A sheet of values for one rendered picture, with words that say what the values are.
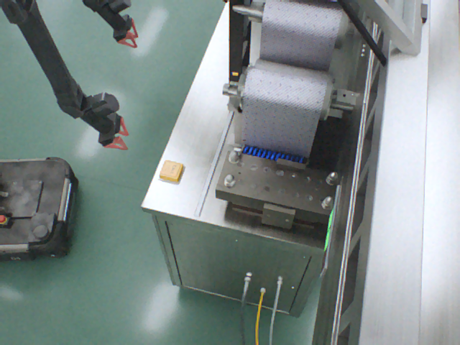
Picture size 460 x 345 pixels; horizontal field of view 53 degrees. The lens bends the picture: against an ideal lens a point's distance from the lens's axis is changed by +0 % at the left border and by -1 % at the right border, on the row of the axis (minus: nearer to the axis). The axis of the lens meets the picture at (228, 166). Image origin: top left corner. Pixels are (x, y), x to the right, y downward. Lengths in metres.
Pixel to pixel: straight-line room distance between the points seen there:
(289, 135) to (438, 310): 0.74
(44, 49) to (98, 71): 2.09
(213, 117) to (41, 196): 1.12
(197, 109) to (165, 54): 1.60
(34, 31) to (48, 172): 1.45
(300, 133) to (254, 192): 0.24
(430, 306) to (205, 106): 1.20
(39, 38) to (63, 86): 0.17
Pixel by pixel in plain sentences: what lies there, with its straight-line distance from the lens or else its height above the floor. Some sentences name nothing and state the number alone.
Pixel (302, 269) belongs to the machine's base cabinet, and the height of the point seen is 0.70.
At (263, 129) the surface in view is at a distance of 1.49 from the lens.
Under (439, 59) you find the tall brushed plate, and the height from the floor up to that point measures 1.44.
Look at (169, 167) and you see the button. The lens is 1.67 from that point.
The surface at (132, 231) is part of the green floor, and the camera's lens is 2.60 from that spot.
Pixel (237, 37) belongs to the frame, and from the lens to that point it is 1.69.
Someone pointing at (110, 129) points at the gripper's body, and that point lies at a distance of 1.53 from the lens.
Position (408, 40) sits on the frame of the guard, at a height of 1.69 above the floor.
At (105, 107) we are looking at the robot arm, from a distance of 1.44.
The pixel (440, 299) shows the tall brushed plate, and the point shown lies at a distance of 0.99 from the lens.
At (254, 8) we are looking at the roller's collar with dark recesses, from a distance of 1.55.
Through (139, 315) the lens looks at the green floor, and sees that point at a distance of 2.43.
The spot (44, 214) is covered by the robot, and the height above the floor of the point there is 0.28.
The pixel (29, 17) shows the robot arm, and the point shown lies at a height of 1.59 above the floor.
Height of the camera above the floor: 2.31
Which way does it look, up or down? 57 degrees down
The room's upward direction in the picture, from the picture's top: straight up
